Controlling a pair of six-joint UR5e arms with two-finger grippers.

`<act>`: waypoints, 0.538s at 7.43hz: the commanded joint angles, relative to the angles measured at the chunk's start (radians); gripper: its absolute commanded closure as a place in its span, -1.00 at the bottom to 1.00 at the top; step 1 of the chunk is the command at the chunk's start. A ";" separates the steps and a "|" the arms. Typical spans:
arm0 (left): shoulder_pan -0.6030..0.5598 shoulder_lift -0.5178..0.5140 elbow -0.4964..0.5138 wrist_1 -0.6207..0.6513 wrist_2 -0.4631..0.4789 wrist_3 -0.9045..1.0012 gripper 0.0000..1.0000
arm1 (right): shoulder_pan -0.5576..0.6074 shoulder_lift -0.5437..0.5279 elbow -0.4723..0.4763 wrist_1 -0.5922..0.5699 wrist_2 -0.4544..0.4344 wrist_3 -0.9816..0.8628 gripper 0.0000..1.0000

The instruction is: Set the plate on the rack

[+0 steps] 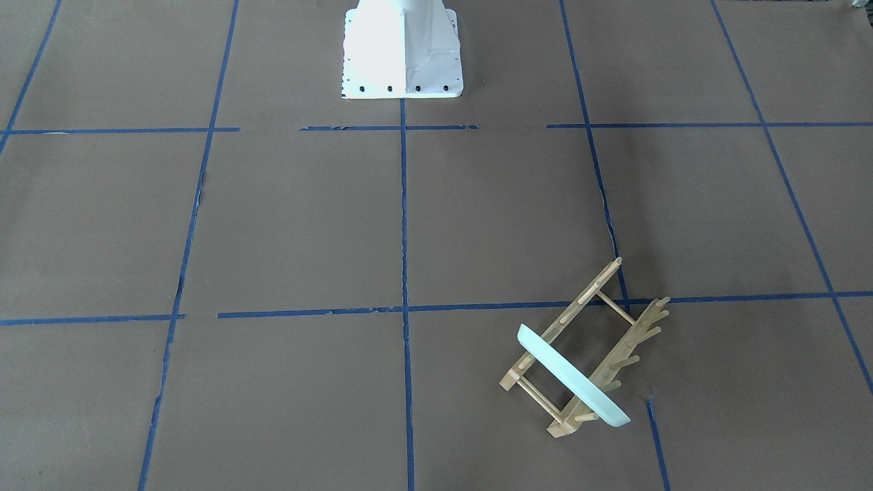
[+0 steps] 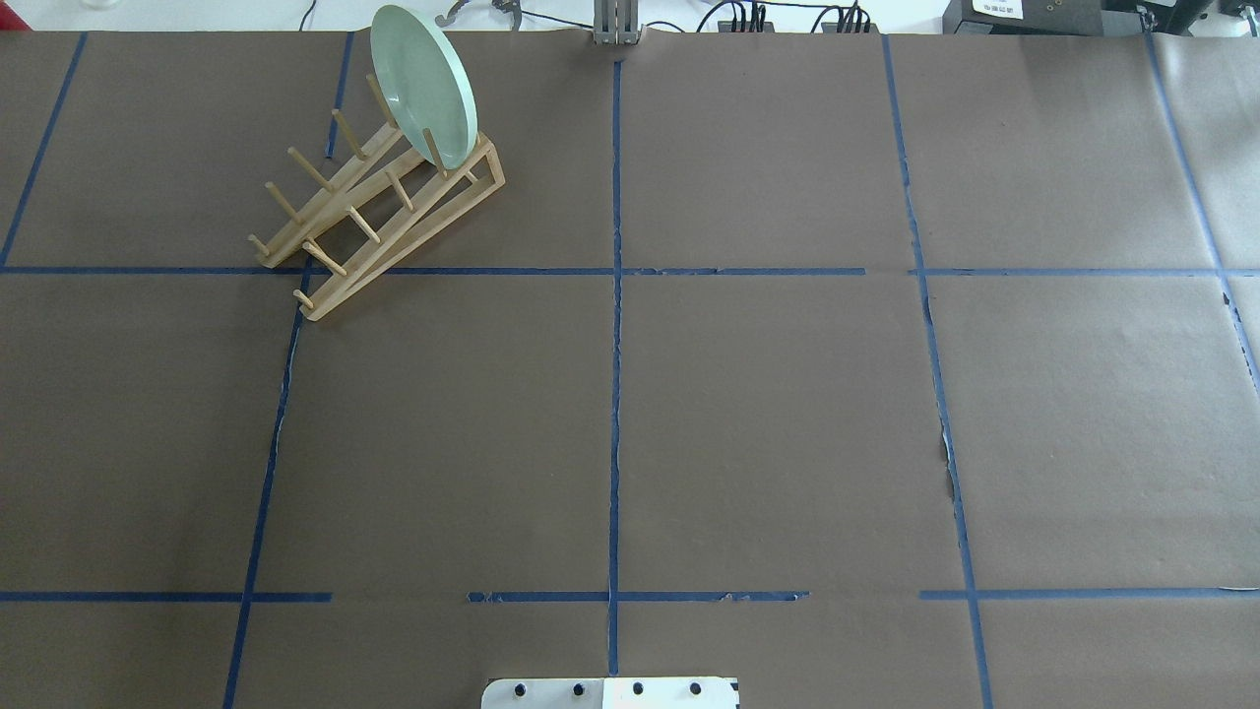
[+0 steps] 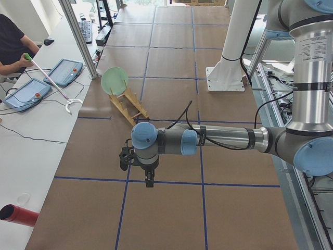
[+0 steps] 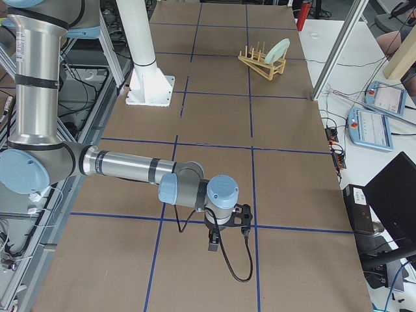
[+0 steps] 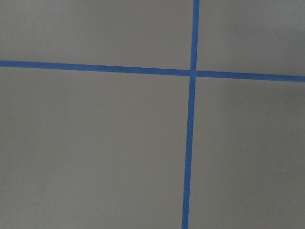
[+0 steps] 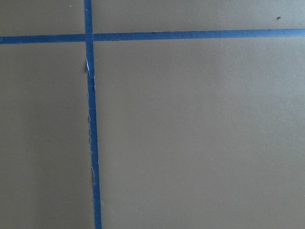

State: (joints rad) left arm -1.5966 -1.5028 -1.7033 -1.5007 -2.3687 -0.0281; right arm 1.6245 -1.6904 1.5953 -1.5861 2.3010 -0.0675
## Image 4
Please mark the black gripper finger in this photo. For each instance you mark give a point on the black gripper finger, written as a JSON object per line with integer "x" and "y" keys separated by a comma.
{"x": 213, "y": 243}

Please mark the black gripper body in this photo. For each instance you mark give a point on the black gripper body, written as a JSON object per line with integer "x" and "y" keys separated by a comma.
{"x": 213, "y": 229}

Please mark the light green plate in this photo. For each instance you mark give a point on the light green plate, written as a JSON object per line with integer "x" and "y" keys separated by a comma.
{"x": 277, "y": 51}

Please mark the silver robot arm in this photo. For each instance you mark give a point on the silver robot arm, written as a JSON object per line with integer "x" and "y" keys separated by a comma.
{"x": 180, "y": 184}

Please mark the wooden plate rack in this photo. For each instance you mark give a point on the wooden plate rack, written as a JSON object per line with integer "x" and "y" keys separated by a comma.
{"x": 253, "y": 57}

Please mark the orange black power strip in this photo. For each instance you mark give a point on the orange black power strip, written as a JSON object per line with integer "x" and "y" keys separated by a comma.
{"x": 337, "y": 151}

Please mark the black box with label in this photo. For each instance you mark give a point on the black box with label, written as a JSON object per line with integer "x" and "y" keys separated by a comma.
{"x": 358, "y": 210}

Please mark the black laptop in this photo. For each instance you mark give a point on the black laptop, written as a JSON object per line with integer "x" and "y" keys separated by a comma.
{"x": 391, "y": 195}

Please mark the near blue teach pendant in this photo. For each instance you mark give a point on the near blue teach pendant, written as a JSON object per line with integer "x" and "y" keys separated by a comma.
{"x": 369, "y": 129}

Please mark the blue teach pendant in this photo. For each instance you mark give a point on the blue teach pendant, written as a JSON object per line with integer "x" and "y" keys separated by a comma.
{"x": 386, "y": 97}
{"x": 369, "y": 129}

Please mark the far blue teach pendant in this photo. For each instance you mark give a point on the far blue teach pendant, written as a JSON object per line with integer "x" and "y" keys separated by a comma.
{"x": 386, "y": 97}

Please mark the red bottle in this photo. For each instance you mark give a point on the red bottle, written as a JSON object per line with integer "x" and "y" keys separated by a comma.
{"x": 303, "y": 14}

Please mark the seated person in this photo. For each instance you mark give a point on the seated person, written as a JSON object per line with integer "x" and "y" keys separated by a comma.
{"x": 391, "y": 40}

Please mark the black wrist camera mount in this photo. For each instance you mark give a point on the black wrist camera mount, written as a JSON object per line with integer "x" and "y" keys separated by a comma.
{"x": 240, "y": 217}

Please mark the white camera pole base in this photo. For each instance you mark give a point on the white camera pole base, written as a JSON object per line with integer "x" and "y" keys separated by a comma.
{"x": 148, "y": 85}

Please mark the aluminium side frame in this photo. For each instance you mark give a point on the aluminium side frame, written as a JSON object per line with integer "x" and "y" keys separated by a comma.
{"x": 36, "y": 157}

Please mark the aluminium frame post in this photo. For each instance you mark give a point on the aluminium frame post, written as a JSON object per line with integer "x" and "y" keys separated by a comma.
{"x": 352, "y": 18}

